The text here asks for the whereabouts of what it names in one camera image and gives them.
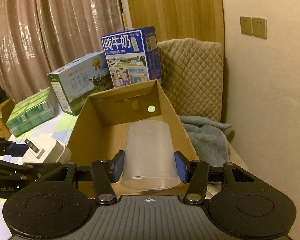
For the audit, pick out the translucent plastic cup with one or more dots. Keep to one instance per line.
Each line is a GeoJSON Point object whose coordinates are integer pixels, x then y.
{"type": "Point", "coordinates": [149, 157]}

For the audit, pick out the open cardboard box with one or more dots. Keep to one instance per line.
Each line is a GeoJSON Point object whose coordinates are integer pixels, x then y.
{"type": "Point", "coordinates": [140, 120]}

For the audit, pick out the wooden door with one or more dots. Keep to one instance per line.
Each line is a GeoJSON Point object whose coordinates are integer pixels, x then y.
{"type": "Point", "coordinates": [199, 19]}

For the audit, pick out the flattened cardboard boxes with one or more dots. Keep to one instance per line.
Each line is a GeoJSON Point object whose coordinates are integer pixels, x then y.
{"type": "Point", "coordinates": [5, 110]}

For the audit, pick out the beige quilted cushion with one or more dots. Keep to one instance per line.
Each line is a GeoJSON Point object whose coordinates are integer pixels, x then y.
{"type": "Point", "coordinates": [192, 76]}

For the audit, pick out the green shrink-wrapped carton pack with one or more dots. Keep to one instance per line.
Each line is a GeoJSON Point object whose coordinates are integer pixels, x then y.
{"type": "Point", "coordinates": [31, 112]}

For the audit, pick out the blue milk carton box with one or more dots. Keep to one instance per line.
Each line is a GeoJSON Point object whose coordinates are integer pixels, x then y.
{"type": "Point", "coordinates": [132, 56]}

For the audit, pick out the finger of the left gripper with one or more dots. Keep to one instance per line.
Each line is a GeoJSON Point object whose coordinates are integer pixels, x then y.
{"type": "Point", "coordinates": [16, 150]}

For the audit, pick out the green white milk box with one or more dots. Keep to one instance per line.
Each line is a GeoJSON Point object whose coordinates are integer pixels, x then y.
{"type": "Point", "coordinates": [75, 81]}

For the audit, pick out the grey blue blanket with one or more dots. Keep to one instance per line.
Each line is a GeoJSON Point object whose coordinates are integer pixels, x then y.
{"type": "Point", "coordinates": [208, 138]}

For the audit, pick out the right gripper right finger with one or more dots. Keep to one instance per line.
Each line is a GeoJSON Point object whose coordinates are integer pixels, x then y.
{"type": "Point", "coordinates": [195, 174]}

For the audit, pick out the wall socket pair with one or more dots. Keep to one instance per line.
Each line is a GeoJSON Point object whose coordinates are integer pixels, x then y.
{"type": "Point", "coordinates": [253, 26]}

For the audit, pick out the white power adapter plug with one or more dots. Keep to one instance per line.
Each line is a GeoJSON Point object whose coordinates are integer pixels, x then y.
{"type": "Point", "coordinates": [46, 149]}

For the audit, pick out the brown curtain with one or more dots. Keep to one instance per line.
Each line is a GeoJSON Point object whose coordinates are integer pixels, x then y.
{"type": "Point", "coordinates": [39, 36]}

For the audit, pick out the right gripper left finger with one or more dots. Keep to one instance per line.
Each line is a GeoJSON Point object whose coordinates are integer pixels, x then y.
{"type": "Point", "coordinates": [104, 173]}

